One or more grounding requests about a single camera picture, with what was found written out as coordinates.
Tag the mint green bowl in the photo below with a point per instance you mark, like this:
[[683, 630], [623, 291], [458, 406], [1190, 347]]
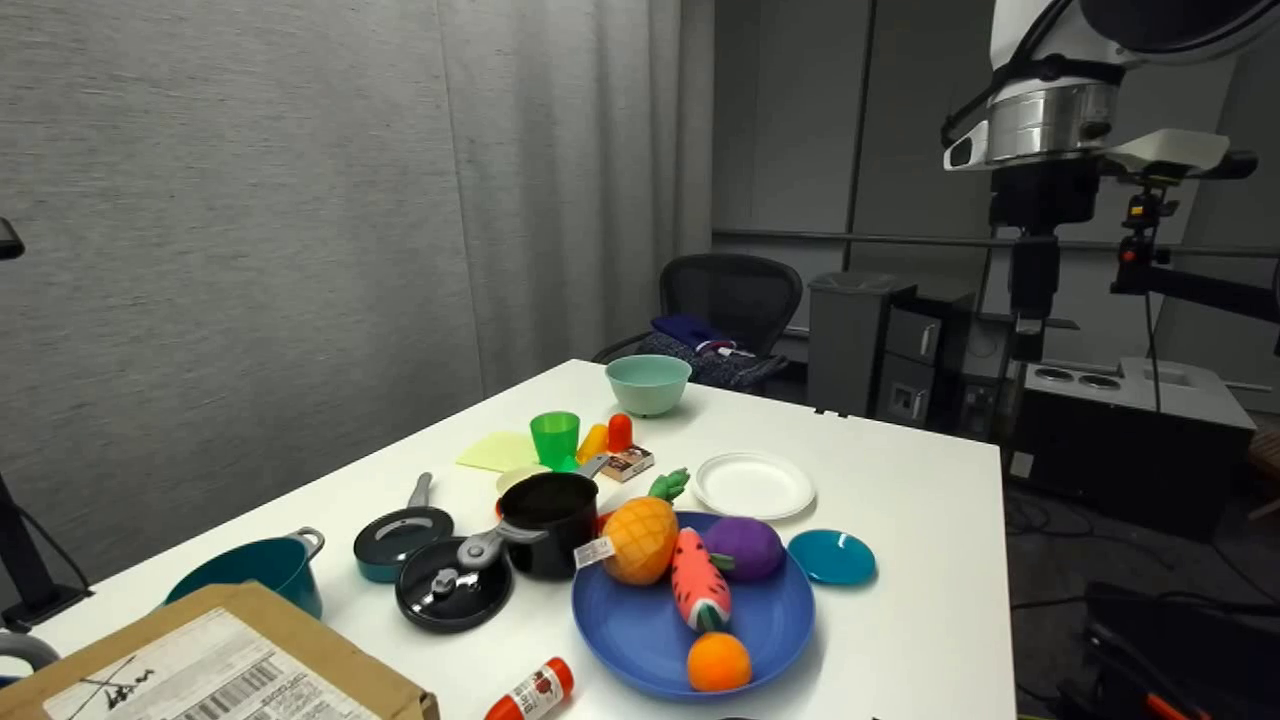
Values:
[[648, 386]]

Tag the black device at edge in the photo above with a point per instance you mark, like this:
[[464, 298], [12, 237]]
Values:
[[11, 243]]

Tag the purple plush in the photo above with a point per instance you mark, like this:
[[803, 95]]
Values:
[[747, 544]]

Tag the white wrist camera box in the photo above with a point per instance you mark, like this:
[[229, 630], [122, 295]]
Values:
[[1167, 148]]

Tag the green plastic cup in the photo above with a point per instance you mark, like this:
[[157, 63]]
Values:
[[555, 440]]

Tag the pale yellow cloth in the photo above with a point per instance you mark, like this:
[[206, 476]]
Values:
[[498, 455]]

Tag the yellow toy food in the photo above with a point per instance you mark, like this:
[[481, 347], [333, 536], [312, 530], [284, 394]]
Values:
[[595, 445]]

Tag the purple bag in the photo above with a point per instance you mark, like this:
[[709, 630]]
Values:
[[686, 334]]

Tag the black mesh office chair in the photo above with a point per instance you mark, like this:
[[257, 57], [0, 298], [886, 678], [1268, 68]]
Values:
[[735, 287]]

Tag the dark teal frying pan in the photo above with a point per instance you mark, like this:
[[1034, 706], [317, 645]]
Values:
[[401, 540]]

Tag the teal toy pot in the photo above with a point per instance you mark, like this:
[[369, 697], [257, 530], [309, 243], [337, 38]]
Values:
[[267, 567]]

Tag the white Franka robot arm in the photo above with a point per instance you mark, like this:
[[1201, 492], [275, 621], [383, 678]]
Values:
[[1041, 122]]

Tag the orange pineapple plush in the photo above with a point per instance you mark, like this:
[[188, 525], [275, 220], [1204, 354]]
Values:
[[641, 540]]

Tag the white side desk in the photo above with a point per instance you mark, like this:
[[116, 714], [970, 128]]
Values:
[[1175, 400]]

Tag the black computer tower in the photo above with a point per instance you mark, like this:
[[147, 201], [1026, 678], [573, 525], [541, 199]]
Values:
[[933, 372]]

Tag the red white glue stick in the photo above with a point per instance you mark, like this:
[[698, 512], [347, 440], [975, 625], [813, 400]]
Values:
[[541, 688]]

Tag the dark glasses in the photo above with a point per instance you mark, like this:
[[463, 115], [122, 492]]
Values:
[[1080, 377]]

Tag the small printed card box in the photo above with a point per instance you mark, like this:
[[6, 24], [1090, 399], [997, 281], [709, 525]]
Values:
[[626, 465]]

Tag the black camera on boom arm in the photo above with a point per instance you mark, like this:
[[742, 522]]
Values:
[[1204, 287]]

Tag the gray curtain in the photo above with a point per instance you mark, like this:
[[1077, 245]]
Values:
[[267, 201]]

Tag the black toy pot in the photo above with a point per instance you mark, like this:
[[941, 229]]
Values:
[[545, 533]]

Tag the black pot lid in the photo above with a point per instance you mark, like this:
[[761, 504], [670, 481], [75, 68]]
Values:
[[453, 603]]

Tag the cardboard shipping box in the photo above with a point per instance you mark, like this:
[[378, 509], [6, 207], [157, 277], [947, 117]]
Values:
[[200, 665]]

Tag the black floor case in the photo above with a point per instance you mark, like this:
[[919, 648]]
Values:
[[1175, 654]]

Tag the red watermelon slice plush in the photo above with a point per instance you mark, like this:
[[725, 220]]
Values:
[[698, 586]]

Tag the white plate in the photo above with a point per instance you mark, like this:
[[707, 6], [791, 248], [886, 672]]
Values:
[[755, 486]]

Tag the gray round object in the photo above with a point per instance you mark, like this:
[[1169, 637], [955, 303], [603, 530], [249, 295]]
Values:
[[24, 648]]

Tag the black tripod legs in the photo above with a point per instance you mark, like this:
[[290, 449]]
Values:
[[21, 561]]

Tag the blue plastic plate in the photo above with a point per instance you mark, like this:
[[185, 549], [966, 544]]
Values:
[[641, 642]]

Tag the red toy bottle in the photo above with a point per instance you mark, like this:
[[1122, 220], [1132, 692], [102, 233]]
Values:
[[623, 434]]

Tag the small teal plate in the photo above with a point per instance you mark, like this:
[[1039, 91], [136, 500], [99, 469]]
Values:
[[834, 561]]

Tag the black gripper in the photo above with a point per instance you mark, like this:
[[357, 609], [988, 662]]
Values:
[[1045, 199]]

